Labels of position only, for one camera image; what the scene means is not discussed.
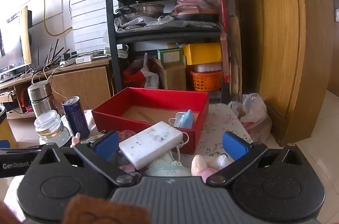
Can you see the clear plastic bag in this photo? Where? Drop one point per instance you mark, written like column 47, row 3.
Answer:
column 254, row 112

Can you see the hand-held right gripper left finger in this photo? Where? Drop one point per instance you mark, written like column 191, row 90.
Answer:
column 107, row 144

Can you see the orange plastic basket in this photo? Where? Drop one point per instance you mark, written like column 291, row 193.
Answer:
column 206, row 81

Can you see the green box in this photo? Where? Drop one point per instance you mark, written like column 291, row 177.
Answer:
column 170, row 56

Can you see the blue face mask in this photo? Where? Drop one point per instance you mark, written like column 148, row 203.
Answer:
column 186, row 119

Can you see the yellow box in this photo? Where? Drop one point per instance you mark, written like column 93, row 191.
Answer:
column 204, row 53

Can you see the black shelf rack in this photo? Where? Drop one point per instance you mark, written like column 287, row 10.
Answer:
column 111, row 28

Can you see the tall wooden cabinet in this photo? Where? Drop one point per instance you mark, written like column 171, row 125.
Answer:
column 280, row 49

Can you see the stainless steel thermos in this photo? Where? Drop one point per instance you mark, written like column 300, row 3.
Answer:
column 41, row 100

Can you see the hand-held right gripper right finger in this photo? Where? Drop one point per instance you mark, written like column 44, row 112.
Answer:
column 234, row 144

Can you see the dark blue drink can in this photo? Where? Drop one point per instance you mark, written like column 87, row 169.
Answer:
column 76, row 118

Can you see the pink and cream plush toy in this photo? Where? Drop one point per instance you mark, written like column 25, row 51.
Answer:
column 202, row 164

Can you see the glass jar with lid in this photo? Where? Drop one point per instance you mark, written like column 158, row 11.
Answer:
column 50, row 126

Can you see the clear bubble wrap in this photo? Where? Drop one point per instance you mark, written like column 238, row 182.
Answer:
column 159, row 22

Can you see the white rectangular sponge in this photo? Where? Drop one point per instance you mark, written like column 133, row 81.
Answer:
column 148, row 144

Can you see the wooden media cabinet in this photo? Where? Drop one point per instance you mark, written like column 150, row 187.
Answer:
column 79, row 83

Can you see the white and teal face mask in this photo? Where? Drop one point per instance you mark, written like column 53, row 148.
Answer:
column 166, row 167

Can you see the red cardboard box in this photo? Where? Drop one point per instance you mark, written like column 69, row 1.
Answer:
column 148, row 99

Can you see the black router with antennas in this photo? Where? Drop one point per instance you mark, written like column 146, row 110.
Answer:
column 51, row 54

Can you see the steel pot with lid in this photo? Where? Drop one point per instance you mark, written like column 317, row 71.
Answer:
column 143, row 10

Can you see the red flat board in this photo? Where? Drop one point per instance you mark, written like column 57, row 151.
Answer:
column 221, row 1

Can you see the brown cardboard box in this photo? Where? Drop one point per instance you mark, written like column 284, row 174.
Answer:
column 174, row 77

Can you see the flat screen monitor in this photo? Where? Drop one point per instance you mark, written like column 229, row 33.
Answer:
column 12, row 41

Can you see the red plastic bag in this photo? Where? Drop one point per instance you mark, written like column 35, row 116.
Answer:
column 132, row 74

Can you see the pink soft cloth item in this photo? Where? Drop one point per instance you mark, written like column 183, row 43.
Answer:
column 127, row 135

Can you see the white power strip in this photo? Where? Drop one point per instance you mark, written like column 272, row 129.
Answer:
column 79, row 59

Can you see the white printed plastic bag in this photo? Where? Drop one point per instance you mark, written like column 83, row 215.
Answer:
column 151, row 78

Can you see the pink pan with lid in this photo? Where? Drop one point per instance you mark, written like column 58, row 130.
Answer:
column 194, row 12

